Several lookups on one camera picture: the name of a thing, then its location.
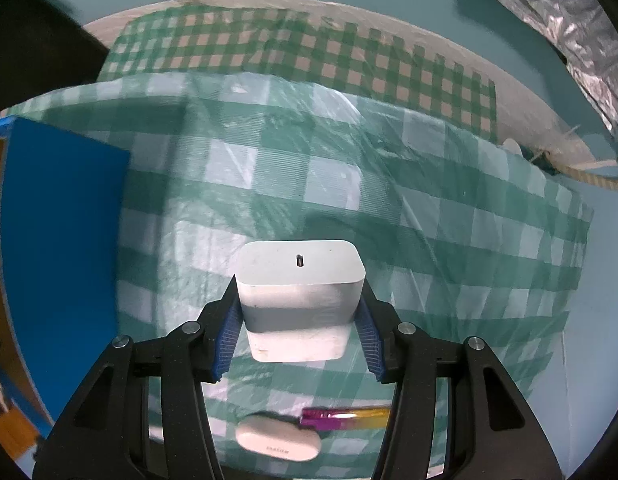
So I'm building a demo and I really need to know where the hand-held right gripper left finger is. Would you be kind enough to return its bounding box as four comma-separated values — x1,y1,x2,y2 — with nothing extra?
31,275,242,480

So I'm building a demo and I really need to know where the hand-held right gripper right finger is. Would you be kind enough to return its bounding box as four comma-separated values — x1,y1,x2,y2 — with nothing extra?
356,282,562,480

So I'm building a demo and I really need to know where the white charger block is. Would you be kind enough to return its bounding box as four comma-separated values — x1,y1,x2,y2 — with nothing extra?
236,239,367,363

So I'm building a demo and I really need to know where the blue cardboard box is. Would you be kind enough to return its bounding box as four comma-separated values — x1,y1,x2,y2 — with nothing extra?
0,116,132,461

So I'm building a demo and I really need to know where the iridescent purple yellow pen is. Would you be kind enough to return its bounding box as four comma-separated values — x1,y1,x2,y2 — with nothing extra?
299,405,394,432

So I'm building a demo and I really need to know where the white earbuds case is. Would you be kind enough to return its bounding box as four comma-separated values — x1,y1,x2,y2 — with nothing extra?
235,412,321,462

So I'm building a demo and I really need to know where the green checkered plastic tablecloth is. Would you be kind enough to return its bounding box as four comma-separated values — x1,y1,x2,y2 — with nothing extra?
0,70,597,480

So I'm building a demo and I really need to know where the dark blurred object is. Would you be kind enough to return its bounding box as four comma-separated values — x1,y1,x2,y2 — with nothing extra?
0,0,110,117

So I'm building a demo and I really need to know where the silver foil bag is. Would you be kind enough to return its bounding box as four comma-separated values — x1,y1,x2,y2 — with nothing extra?
459,0,618,148

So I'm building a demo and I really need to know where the beige rope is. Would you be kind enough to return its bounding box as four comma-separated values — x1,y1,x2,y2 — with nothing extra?
529,152,618,191

